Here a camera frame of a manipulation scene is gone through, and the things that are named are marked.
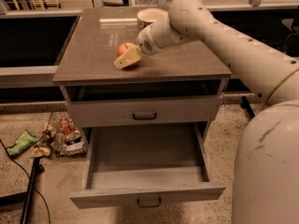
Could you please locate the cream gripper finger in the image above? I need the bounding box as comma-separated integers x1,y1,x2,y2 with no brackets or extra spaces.
114,46,142,69

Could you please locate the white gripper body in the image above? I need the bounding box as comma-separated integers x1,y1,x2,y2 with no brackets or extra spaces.
136,25,161,56

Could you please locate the red apple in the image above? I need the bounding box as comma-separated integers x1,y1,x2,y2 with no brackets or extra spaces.
117,42,136,57

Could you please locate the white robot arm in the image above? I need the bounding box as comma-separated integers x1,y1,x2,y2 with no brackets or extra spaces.
114,0,299,224

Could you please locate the grey drawer cabinet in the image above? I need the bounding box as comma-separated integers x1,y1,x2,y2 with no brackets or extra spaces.
51,5,232,210

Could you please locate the closed grey upper drawer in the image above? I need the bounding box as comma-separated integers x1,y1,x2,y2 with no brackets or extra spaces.
65,97,221,128

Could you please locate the open grey lower drawer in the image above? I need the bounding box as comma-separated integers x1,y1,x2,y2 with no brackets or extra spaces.
70,122,225,209

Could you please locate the white bowl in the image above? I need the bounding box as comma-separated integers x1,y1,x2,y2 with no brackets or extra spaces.
136,8,167,28

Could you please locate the black stand leg right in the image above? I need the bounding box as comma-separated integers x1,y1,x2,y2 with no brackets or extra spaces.
241,96,255,119

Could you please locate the black stand leg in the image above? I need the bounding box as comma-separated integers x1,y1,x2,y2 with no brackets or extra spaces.
241,96,255,119
0,158,44,224

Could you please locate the green chip bag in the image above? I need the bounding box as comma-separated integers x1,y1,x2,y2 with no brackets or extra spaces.
7,130,38,157

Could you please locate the yellow snack bag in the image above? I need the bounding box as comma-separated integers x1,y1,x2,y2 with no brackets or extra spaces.
31,147,51,158

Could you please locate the black stand leg left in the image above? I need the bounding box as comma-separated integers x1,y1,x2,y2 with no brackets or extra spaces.
0,158,44,224

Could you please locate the wire basket with snacks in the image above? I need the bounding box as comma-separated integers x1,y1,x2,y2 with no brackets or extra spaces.
46,112,87,157

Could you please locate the black cable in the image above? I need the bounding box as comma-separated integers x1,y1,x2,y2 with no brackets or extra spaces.
0,138,52,224

